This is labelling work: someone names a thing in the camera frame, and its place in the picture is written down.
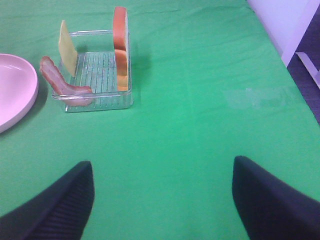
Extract clear right plastic tray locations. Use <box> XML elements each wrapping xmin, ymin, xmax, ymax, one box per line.
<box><xmin>52</xmin><ymin>30</ymin><xmax>133</xmax><ymax>113</ymax></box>

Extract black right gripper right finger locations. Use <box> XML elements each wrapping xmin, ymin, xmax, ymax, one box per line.
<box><xmin>231</xmin><ymin>156</ymin><xmax>320</xmax><ymax>240</ymax></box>

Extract white furniture edge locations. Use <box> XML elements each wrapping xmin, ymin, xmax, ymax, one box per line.
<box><xmin>295</xmin><ymin>52</ymin><xmax>320</xmax><ymax>88</ymax></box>

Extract bread slice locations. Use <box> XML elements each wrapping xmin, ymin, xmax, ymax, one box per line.
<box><xmin>112</xmin><ymin>6</ymin><xmax>129</xmax><ymax>92</ymax></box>

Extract curved bacon strip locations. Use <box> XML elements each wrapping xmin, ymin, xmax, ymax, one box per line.
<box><xmin>39</xmin><ymin>56</ymin><xmax>93</xmax><ymax>96</ymax></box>

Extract green tablecloth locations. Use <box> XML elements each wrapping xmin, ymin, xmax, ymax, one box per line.
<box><xmin>0</xmin><ymin>0</ymin><xmax>320</xmax><ymax>240</ymax></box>

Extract pink plate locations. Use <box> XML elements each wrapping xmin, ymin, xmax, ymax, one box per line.
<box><xmin>0</xmin><ymin>53</ymin><xmax>39</xmax><ymax>133</ymax></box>

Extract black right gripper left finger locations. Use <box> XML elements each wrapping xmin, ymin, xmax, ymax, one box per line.
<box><xmin>0</xmin><ymin>161</ymin><xmax>95</xmax><ymax>240</ymax></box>

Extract yellow cheese slice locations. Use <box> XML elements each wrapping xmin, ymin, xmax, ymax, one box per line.
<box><xmin>58</xmin><ymin>20</ymin><xmax>78</xmax><ymax>77</ymax></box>

